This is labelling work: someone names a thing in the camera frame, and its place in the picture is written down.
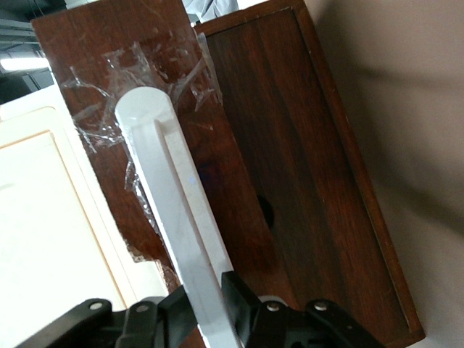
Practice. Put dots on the cream drawer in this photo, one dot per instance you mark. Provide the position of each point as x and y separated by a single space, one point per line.
36 217

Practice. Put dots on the crumpled clear tape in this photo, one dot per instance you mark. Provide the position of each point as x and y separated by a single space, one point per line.
108 72

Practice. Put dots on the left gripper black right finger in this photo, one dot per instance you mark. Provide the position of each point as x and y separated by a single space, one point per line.
261 326

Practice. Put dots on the brown table cover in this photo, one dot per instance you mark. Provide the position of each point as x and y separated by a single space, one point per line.
417 108

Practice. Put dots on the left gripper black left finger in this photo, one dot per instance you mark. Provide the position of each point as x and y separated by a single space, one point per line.
152 319

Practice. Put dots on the dark wooden drawer cabinet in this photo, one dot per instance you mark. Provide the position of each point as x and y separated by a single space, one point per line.
326 181

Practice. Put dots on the dark wooden drawer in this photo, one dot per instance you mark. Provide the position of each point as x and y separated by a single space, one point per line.
108 36

